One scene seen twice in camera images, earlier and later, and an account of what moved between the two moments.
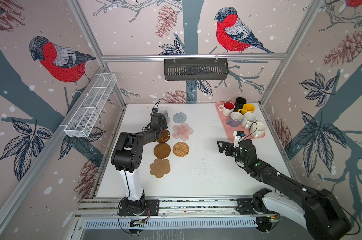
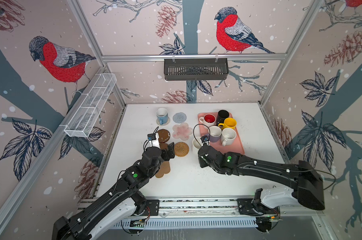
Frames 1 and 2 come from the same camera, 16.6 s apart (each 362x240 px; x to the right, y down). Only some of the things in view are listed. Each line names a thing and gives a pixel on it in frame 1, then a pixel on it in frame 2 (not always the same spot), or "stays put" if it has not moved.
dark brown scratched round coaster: [164, 136] stays put
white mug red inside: [227, 108] to [208, 119]
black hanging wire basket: [198, 69] stays put
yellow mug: [247, 108] to [229, 122]
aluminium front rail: [170, 207] stays put
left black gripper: [163, 121] to [167, 156]
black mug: [239, 103] to [222, 114]
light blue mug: [164, 112] stays put
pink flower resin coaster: [182, 131] stays put
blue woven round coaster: [179, 117] stays put
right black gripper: [230, 145] to [201, 162]
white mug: [257, 129] to [195, 146]
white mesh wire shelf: [79, 126] stays put
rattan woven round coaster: [180, 149] stays put
